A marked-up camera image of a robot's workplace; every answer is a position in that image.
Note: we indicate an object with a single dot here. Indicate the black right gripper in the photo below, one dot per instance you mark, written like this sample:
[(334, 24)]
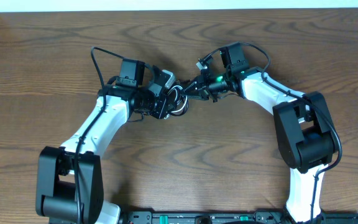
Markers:
[(203, 91)]

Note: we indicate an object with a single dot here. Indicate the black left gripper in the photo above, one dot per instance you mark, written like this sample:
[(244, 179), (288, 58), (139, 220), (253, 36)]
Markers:
[(162, 106)]

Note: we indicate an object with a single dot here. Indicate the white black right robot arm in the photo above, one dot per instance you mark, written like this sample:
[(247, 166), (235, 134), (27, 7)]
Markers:
[(306, 137)]

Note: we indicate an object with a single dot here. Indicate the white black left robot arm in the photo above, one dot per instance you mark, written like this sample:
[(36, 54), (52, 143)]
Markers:
[(69, 177)]

